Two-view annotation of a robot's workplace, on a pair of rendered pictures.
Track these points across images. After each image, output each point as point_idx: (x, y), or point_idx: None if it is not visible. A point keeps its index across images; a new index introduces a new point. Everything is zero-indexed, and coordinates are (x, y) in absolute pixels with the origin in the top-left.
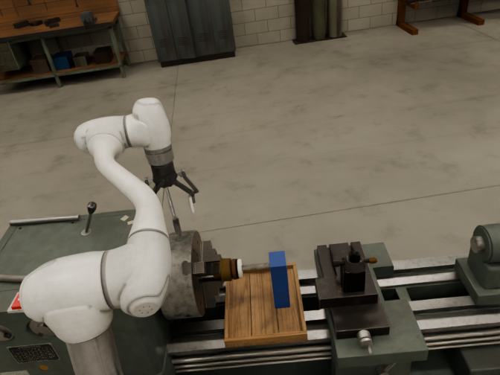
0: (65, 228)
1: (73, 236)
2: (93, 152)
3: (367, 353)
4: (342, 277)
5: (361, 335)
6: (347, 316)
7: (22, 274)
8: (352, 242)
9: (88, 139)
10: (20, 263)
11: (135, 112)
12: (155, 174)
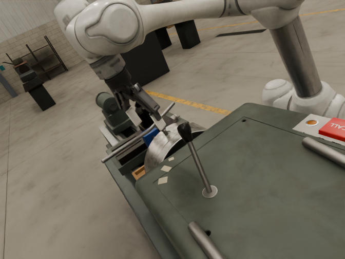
0: (224, 227)
1: (229, 196)
2: (148, 11)
3: (179, 117)
4: (149, 115)
5: (173, 116)
6: (166, 123)
7: (334, 174)
8: (112, 150)
9: (132, 3)
10: (334, 201)
11: (85, 2)
12: (130, 76)
